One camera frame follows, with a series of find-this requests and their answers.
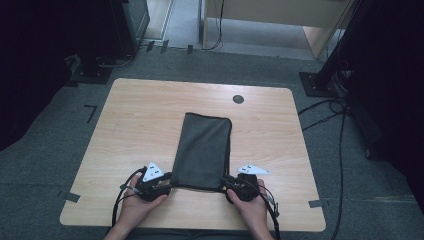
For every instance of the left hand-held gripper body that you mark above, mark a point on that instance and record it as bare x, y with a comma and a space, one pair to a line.
151, 186

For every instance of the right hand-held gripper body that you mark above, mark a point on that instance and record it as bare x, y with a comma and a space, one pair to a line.
248, 185

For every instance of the grey and yellow towel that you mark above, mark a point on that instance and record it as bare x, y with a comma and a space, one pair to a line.
203, 150

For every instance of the person's left hand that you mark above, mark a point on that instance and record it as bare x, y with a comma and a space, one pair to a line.
140, 206

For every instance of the person's right hand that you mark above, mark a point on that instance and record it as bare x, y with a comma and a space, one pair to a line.
250, 210

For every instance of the grey tape strip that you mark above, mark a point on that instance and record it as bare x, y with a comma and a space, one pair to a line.
315, 203

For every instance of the round dark table grommet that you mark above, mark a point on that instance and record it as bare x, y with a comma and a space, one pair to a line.
238, 99

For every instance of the dark cabinet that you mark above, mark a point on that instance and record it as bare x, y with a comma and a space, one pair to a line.
113, 26

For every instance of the dark curtain with equipment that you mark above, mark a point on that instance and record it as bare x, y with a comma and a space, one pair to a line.
386, 83

